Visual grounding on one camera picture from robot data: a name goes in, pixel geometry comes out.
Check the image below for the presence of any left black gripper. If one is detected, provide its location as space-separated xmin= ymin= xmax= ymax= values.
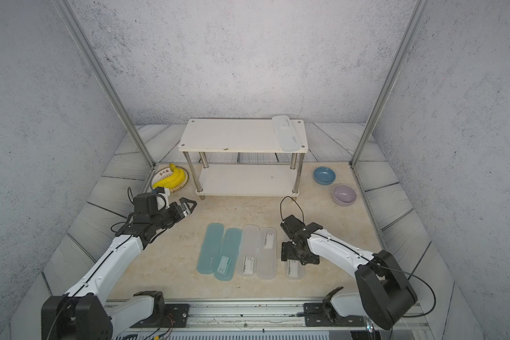
xmin=150 ymin=197 xmax=197 ymax=232

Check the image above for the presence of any clear pencil case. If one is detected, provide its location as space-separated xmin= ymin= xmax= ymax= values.
xmin=271 ymin=115 xmax=301 ymax=152
xmin=256 ymin=228 xmax=277 ymax=280
xmin=236 ymin=225 xmax=259 ymax=277
xmin=286 ymin=260 xmax=305 ymax=281

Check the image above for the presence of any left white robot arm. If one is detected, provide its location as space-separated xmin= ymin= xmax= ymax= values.
xmin=41 ymin=193 xmax=197 ymax=339

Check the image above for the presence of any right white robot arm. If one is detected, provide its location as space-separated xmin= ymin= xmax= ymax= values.
xmin=280 ymin=215 xmax=418 ymax=330

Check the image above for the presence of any teal pencil case left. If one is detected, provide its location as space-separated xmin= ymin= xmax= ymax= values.
xmin=196 ymin=223 xmax=225 ymax=275

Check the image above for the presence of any white two-tier shelf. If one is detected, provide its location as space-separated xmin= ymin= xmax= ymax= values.
xmin=178 ymin=119 xmax=309 ymax=197

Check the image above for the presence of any teal pencil case with label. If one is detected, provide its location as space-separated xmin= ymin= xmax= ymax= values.
xmin=214 ymin=228 xmax=242 ymax=281

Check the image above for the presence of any yellow banana bunch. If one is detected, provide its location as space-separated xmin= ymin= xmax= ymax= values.
xmin=152 ymin=163 xmax=186 ymax=191

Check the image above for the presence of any purple ceramic bowl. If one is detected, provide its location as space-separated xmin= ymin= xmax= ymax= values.
xmin=332 ymin=184 xmax=357 ymax=206

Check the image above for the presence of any blue ceramic bowl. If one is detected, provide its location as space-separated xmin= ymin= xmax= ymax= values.
xmin=313 ymin=167 xmax=337 ymax=186

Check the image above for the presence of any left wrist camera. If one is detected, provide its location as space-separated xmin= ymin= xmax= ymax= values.
xmin=133 ymin=187 xmax=170 ymax=215

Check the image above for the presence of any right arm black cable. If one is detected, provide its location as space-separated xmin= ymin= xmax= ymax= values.
xmin=279 ymin=195 xmax=305 ymax=224

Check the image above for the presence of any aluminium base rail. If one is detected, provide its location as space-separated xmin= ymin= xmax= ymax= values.
xmin=118 ymin=297 xmax=434 ymax=339

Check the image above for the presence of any left aluminium frame post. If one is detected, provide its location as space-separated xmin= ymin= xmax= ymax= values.
xmin=52 ymin=0 xmax=156 ymax=169

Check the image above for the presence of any aluminium frame post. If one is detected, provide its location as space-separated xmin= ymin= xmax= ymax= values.
xmin=52 ymin=0 xmax=156 ymax=169
xmin=350 ymin=0 xmax=431 ymax=169

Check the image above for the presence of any right aluminium frame post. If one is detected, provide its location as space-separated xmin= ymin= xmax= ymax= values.
xmin=350 ymin=0 xmax=431 ymax=169

